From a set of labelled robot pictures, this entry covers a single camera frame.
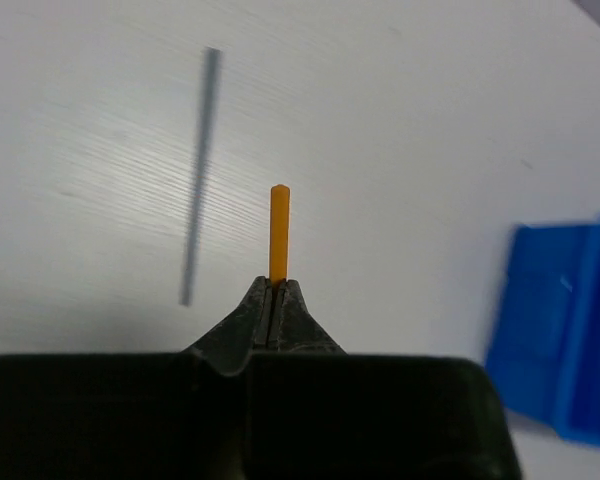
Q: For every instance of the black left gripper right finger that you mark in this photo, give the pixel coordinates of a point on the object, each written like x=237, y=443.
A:
x=314, y=411

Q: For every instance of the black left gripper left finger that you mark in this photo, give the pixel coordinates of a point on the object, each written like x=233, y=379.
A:
x=127, y=415

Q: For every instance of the yellow chopstick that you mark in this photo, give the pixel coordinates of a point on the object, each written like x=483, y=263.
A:
x=279, y=234

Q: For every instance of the blue chopstick slanted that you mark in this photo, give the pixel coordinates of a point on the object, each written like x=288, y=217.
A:
x=205, y=126

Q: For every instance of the blue divided plastic bin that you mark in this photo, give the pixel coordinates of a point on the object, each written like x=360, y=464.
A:
x=544, y=353

